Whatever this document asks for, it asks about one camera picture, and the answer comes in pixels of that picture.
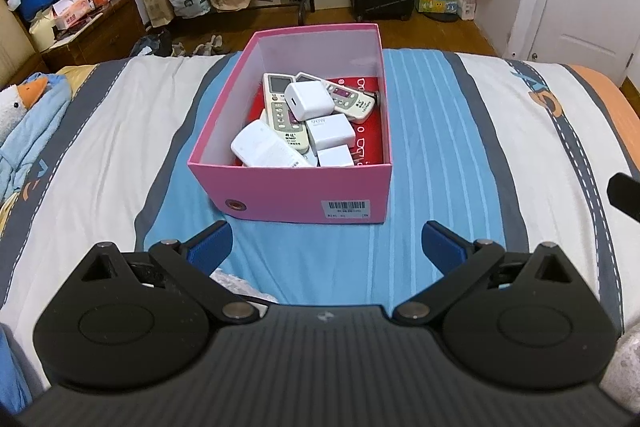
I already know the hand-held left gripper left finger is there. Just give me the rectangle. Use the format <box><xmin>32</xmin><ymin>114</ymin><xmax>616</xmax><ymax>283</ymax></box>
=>
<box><xmin>70</xmin><ymin>221</ymin><xmax>261</xmax><ymax>326</ymax></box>

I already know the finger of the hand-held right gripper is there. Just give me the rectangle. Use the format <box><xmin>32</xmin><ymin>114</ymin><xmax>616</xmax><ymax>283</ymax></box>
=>
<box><xmin>606</xmin><ymin>173</ymin><xmax>640</xmax><ymax>225</ymax></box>

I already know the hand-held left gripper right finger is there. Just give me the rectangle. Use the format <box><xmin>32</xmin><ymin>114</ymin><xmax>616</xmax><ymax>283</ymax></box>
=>
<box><xmin>392</xmin><ymin>221</ymin><xmax>583</xmax><ymax>327</ymax></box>

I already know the pink cardboard box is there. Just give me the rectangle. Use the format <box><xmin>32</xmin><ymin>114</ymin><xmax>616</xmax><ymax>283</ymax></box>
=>
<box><xmin>187</xmin><ymin>23</ymin><xmax>393</xmax><ymax>225</ymax></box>

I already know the white power bank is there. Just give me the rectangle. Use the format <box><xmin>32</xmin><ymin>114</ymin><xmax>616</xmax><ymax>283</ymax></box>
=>
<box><xmin>230</xmin><ymin>119</ymin><xmax>313</xmax><ymax>168</ymax></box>

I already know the small white cube charger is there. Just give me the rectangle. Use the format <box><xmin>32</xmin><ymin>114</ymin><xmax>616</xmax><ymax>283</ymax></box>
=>
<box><xmin>317</xmin><ymin>144</ymin><xmax>362</xmax><ymax>168</ymax></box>

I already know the white air conditioner remote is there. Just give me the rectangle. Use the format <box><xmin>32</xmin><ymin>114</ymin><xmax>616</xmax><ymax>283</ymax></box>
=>
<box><xmin>262</xmin><ymin>73</ymin><xmax>311</xmax><ymax>155</ymax></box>
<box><xmin>322</xmin><ymin>78</ymin><xmax>377</xmax><ymax>124</ymax></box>

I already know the large white wall charger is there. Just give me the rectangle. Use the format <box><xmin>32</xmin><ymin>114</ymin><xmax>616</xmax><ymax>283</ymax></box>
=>
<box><xmin>306</xmin><ymin>113</ymin><xmax>357</xmax><ymax>150</ymax></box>

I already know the white plug charger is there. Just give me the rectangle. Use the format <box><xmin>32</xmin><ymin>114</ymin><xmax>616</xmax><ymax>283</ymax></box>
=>
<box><xmin>284</xmin><ymin>81</ymin><xmax>335</xmax><ymax>122</ymax></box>

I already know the striped bed sheet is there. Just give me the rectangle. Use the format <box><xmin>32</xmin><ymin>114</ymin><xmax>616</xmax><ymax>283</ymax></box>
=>
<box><xmin>0</xmin><ymin>49</ymin><xmax>640</xmax><ymax>427</ymax></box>

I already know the red printed paper bag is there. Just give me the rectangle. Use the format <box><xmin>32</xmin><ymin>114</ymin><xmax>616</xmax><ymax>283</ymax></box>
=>
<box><xmin>247</xmin><ymin>77</ymin><xmax>392</xmax><ymax>168</ymax></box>

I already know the pair of white slippers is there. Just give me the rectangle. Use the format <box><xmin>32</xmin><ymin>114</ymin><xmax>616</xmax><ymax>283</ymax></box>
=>
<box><xmin>172</xmin><ymin>34</ymin><xmax>223</xmax><ymax>58</ymax></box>

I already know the light blue blanket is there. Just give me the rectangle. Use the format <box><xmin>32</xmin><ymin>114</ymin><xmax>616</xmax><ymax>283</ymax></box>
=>
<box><xmin>0</xmin><ymin>74</ymin><xmax>73</xmax><ymax>208</ymax></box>

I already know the dark bag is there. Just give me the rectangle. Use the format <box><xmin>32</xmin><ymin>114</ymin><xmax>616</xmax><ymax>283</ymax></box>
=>
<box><xmin>132</xmin><ymin>32</ymin><xmax>173</xmax><ymax>58</ymax></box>

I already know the wooden nightstand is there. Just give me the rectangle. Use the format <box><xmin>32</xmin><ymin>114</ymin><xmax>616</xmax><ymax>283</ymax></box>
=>
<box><xmin>40</xmin><ymin>0</ymin><xmax>146</xmax><ymax>72</ymax></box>

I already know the blue cloth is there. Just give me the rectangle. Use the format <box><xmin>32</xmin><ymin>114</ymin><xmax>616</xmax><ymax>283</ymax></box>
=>
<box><xmin>0</xmin><ymin>324</ymin><xmax>31</xmax><ymax>427</ymax></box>

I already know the white goose plush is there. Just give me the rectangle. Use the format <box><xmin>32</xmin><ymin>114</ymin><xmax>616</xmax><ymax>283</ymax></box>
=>
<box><xmin>0</xmin><ymin>74</ymin><xmax>51</xmax><ymax>132</ymax></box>

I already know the pink tissue box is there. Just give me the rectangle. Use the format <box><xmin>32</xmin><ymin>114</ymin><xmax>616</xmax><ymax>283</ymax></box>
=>
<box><xmin>52</xmin><ymin>0</ymin><xmax>96</xmax><ymax>29</ymax></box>

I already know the cream container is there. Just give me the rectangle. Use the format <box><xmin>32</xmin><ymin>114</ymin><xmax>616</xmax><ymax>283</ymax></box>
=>
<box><xmin>29</xmin><ymin>14</ymin><xmax>58</xmax><ymax>52</ymax></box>

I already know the wooden headboard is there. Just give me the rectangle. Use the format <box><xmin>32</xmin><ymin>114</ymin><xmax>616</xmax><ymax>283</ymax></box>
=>
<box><xmin>0</xmin><ymin>0</ymin><xmax>48</xmax><ymax>92</ymax></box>

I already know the blue bag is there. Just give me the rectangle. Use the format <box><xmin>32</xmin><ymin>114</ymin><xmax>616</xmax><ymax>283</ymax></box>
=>
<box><xmin>17</xmin><ymin>0</ymin><xmax>58</xmax><ymax>20</ymax></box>

